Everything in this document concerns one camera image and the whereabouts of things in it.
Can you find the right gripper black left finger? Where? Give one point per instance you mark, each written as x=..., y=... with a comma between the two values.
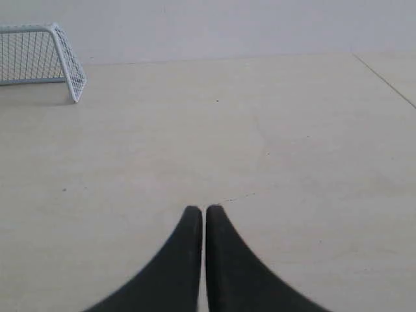
x=171, y=280

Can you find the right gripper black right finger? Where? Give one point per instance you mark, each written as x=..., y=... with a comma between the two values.
x=237, y=280

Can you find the small white soccer goal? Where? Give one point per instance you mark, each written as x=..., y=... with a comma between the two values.
x=36, y=54

